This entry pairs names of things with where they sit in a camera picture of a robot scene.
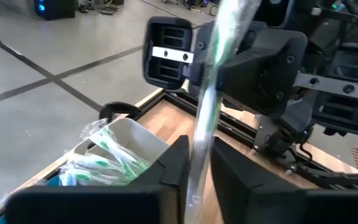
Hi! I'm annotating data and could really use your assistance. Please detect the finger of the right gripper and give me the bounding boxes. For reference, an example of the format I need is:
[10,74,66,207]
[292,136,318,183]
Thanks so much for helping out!
[143,17,195,91]
[293,43,358,135]

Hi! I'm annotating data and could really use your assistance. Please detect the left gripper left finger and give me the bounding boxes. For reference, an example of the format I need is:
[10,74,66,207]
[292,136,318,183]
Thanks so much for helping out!
[5,135,191,224]

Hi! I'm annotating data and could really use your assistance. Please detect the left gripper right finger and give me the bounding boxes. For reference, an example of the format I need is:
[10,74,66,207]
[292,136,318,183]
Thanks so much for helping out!
[210,136,358,224]

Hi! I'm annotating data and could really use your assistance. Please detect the blue toothbrush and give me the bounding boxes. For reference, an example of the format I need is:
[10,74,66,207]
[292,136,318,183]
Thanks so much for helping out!
[59,172,74,187]

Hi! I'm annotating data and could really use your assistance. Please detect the light grey plastic bin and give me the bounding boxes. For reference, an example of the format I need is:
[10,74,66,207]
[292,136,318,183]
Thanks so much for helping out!
[73,117,170,187]

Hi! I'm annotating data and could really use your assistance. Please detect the computer tower green lights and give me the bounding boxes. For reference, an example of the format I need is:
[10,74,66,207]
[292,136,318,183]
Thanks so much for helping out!
[34,0,76,21]

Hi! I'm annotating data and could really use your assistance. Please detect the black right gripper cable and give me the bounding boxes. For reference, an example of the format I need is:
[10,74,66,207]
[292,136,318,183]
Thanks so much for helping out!
[342,0,358,46]

